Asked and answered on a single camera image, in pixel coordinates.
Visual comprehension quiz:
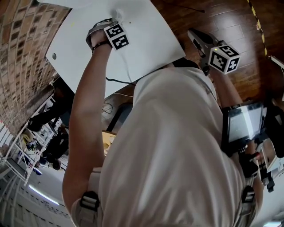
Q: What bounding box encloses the white partition desk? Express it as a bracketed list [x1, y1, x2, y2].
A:
[268, 55, 284, 67]

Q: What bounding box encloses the person's left hand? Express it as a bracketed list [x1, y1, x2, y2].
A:
[90, 29, 110, 49]

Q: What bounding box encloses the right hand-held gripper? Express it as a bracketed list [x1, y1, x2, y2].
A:
[187, 28, 241, 77]

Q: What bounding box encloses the black lamp cable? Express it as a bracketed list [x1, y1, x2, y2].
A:
[105, 56, 137, 85]

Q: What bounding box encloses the right strap buckle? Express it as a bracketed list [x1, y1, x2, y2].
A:
[241, 186, 257, 204]

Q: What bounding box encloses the white shelf rack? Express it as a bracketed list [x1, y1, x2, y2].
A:
[0, 93, 56, 187]

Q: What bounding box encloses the black office chair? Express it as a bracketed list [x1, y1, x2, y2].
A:
[28, 82, 75, 131]

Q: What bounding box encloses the strap buckle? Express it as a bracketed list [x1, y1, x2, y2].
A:
[80, 191, 100, 211]
[241, 186, 257, 204]

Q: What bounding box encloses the yellow black hazard tape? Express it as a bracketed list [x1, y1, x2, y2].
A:
[247, 0, 269, 56]

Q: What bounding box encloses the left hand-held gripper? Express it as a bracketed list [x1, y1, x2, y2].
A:
[86, 17, 130, 52]

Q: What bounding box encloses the white rectangular table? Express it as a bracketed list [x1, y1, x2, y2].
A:
[45, 0, 187, 98]

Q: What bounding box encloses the person's left forearm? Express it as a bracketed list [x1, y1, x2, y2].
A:
[68, 43, 113, 133]

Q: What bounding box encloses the black bead bracelet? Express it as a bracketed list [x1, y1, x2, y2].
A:
[91, 41, 113, 55]

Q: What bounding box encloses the left strap buckle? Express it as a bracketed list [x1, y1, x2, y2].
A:
[80, 191, 100, 211]

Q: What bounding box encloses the black chest monitor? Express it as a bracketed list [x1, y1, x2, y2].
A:
[221, 101, 266, 156]

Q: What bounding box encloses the white tissue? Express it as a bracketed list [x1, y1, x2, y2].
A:
[110, 8, 128, 24]

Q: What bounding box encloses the person's right forearm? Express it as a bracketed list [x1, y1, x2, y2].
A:
[209, 70, 244, 109]

